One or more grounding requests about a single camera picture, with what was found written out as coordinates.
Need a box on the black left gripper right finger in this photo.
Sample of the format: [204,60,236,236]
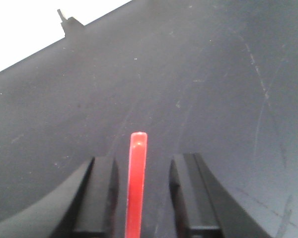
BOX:
[169,153,270,238]

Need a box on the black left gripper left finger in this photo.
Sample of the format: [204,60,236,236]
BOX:
[0,157,119,238]

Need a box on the red plastic spoon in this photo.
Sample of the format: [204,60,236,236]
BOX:
[124,131,148,238]

